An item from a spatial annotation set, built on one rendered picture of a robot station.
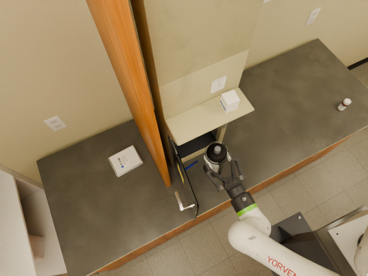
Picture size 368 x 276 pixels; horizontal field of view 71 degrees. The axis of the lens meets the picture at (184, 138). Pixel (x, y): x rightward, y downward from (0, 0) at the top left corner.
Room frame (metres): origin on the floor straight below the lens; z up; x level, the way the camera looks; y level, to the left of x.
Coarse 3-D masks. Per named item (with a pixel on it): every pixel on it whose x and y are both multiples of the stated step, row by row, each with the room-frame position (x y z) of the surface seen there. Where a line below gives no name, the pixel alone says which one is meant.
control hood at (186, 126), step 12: (240, 96) 0.54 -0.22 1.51; (192, 108) 0.50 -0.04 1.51; (204, 108) 0.50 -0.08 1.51; (216, 108) 0.50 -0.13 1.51; (240, 108) 0.49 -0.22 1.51; (252, 108) 0.49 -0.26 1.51; (168, 120) 0.45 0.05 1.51; (180, 120) 0.45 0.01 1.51; (192, 120) 0.45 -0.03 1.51; (204, 120) 0.45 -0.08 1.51; (216, 120) 0.44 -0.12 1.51; (228, 120) 0.44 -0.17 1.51; (168, 132) 0.43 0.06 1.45; (180, 132) 0.40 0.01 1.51; (192, 132) 0.40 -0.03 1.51; (204, 132) 0.40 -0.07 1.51; (180, 144) 0.36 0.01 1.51
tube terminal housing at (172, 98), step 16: (224, 64) 0.55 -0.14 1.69; (240, 64) 0.58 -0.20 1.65; (176, 80) 0.48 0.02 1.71; (192, 80) 0.50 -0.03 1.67; (208, 80) 0.53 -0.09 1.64; (160, 96) 0.46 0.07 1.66; (176, 96) 0.48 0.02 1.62; (192, 96) 0.51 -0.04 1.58; (208, 96) 0.53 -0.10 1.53; (160, 112) 0.48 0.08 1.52; (176, 112) 0.48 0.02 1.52; (160, 128) 0.53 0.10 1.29; (224, 128) 0.59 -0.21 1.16
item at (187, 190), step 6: (174, 150) 0.38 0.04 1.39; (174, 156) 0.40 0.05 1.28; (174, 162) 0.42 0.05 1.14; (180, 162) 0.33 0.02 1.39; (180, 168) 0.32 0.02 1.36; (180, 180) 0.34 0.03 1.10; (186, 180) 0.26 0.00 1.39; (186, 186) 0.25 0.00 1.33; (186, 192) 0.25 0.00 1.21; (186, 198) 0.25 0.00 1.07; (192, 198) 0.19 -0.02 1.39; (192, 204) 0.18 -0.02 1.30; (192, 210) 0.18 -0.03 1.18; (192, 216) 0.17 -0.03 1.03
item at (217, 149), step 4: (212, 144) 0.45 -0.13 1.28; (216, 144) 0.45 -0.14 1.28; (220, 144) 0.45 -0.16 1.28; (208, 148) 0.43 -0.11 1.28; (212, 148) 0.43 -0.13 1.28; (216, 148) 0.41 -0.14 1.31; (220, 148) 0.41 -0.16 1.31; (224, 148) 0.42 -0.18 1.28; (208, 152) 0.41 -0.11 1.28; (212, 152) 0.41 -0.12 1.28; (216, 152) 0.40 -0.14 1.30; (220, 152) 0.41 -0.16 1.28; (224, 152) 0.41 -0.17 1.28; (208, 156) 0.39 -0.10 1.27; (212, 156) 0.39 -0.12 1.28; (216, 156) 0.39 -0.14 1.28; (220, 156) 0.39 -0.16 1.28; (224, 156) 0.39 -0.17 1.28; (212, 160) 0.37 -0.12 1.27; (216, 160) 0.37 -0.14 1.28; (220, 160) 0.37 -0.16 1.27
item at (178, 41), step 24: (144, 0) 0.46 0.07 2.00; (168, 0) 0.48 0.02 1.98; (192, 0) 0.50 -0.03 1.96; (216, 0) 0.53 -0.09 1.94; (240, 0) 0.56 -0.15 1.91; (144, 24) 0.48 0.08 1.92; (168, 24) 0.48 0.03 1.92; (192, 24) 0.50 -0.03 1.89; (216, 24) 0.53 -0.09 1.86; (240, 24) 0.57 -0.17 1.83; (144, 48) 0.52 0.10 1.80; (168, 48) 0.47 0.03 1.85; (192, 48) 0.50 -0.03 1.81; (216, 48) 0.54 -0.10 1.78; (240, 48) 0.58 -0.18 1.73; (168, 72) 0.47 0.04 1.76; (192, 72) 0.50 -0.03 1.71
